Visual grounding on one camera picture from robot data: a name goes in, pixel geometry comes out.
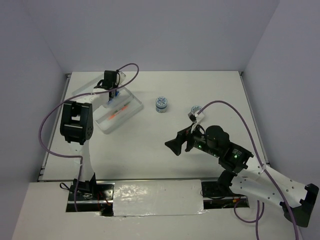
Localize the clear spray bottle blue cap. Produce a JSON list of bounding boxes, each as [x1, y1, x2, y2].
[[106, 90, 120, 106]]

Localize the blue white round jar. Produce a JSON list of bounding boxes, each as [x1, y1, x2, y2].
[[155, 96, 168, 113], [191, 105, 202, 114]]

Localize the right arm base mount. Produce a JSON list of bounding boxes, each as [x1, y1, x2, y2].
[[200, 181, 249, 210]]

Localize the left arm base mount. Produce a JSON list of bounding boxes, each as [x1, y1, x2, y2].
[[59, 182, 115, 217]]

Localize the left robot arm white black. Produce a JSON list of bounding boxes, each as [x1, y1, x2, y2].
[[60, 70, 123, 200]]

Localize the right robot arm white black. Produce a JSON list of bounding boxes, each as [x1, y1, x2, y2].
[[165, 125, 319, 228]]

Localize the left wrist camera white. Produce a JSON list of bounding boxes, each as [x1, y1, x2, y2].
[[116, 70, 126, 86]]

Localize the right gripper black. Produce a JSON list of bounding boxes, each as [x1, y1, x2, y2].
[[164, 120, 220, 158]]

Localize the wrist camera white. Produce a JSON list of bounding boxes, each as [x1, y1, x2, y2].
[[188, 109, 205, 133], [116, 70, 126, 86]]

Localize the white compartment tray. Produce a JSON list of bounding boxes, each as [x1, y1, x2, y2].
[[72, 71, 145, 135]]

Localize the orange thin pen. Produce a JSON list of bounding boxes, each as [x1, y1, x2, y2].
[[107, 110, 124, 121]]

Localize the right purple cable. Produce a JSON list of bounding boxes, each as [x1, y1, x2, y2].
[[196, 100, 301, 240]]

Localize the silver foil covered panel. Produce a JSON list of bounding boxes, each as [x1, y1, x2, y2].
[[112, 179, 205, 217]]

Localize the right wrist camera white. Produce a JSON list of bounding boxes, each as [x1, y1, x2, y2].
[[188, 109, 205, 133]]

